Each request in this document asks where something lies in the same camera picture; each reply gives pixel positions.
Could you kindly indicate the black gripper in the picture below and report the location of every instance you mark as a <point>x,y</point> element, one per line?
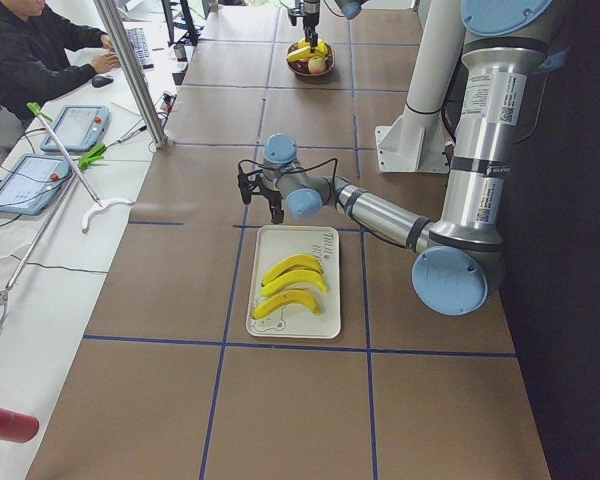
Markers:
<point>271,193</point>
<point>310,11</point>

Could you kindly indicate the yellow banana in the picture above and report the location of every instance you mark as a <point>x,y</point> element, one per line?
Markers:
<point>293,262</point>

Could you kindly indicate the yellow banana moved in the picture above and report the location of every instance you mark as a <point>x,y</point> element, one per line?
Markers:
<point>292,278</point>
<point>286,298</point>

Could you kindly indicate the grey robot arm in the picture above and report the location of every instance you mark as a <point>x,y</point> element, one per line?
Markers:
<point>458,263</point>
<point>348,8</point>

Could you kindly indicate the yellow banana basket middle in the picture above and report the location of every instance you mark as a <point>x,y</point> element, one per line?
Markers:
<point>302,50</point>

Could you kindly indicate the brown wicker basket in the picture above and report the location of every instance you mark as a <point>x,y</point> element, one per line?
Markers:
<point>300,67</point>

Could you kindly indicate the white bear serving tray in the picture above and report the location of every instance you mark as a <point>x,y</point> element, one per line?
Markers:
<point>273,244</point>

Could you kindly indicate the black keyboard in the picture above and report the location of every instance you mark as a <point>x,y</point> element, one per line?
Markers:
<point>138,42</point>

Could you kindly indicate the long metal reacher grabber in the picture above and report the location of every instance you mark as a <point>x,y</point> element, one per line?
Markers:
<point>99,205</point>

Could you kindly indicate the blue teach pendant far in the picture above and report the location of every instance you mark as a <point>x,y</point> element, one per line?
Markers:
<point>81,127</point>

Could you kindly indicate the blue teach pendant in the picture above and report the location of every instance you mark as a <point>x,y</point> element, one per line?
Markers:
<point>81,127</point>
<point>33,183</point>

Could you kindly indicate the black computer mouse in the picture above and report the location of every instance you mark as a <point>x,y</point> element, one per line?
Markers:
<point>101,80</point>

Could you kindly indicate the blue teach pendant near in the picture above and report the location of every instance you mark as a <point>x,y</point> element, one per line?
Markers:
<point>33,183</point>

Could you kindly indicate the person in black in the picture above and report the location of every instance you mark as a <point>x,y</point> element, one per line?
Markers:
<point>44,56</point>

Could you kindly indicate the red cylinder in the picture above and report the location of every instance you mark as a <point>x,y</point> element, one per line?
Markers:
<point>17,427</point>

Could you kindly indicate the aluminium frame post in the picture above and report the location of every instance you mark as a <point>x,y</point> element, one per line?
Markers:
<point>132,70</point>

